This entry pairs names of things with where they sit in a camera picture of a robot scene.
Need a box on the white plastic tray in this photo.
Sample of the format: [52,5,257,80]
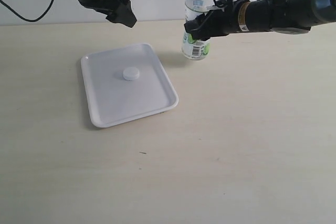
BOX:
[80,43,179,129]

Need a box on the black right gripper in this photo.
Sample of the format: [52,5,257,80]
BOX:
[184,0,243,41]

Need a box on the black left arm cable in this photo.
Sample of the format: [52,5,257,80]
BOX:
[0,0,61,22]

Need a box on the white bottle cap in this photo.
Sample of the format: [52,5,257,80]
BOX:
[123,67,140,81]

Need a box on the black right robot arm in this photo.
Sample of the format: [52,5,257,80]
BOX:
[184,0,335,41]

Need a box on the clear plastic drink bottle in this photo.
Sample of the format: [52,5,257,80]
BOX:
[181,0,213,60]

